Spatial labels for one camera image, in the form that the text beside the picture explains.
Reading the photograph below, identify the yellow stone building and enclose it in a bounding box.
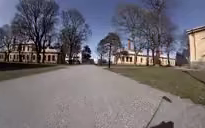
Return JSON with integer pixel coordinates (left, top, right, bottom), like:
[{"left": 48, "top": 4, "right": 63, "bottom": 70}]
[{"left": 185, "top": 23, "right": 205, "bottom": 65}]

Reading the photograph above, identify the dark evergreen tree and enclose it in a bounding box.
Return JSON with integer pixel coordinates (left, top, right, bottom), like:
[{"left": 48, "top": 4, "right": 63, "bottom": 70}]
[{"left": 81, "top": 45, "right": 93, "bottom": 65}]

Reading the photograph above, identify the small dark-crowned tree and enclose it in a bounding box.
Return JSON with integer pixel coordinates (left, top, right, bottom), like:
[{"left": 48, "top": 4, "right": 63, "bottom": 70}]
[{"left": 96, "top": 32, "right": 123, "bottom": 69}]

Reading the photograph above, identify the group of bare trees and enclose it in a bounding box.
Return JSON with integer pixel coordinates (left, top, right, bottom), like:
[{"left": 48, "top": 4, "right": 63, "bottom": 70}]
[{"left": 112, "top": 0, "right": 179, "bottom": 67}]

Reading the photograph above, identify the large bare tree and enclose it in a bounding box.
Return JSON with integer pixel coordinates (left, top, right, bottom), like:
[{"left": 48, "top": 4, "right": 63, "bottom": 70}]
[{"left": 11, "top": 0, "right": 61, "bottom": 64}]

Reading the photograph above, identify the grey gravel road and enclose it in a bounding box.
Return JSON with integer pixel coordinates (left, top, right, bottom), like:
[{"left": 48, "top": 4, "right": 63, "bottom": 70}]
[{"left": 0, "top": 64, "right": 205, "bottom": 128}]

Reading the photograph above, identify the grass lawn with path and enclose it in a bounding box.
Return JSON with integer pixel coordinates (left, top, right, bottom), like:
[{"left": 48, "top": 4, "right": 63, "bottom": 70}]
[{"left": 103, "top": 64, "right": 205, "bottom": 113}]

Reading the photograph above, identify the shaded grass lawn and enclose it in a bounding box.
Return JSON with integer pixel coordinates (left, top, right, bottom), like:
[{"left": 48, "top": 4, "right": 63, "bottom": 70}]
[{"left": 0, "top": 62, "right": 69, "bottom": 84}]

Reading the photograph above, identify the pale building with red chimney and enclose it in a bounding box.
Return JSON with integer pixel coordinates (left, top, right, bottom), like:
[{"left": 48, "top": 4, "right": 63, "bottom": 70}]
[{"left": 111, "top": 38, "right": 177, "bottom": 67}]

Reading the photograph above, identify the long pale two-storey building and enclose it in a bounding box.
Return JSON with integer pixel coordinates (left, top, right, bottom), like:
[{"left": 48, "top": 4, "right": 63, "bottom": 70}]
[{"left": 0, "top": 40, "right": 62, "bottom": 65}]

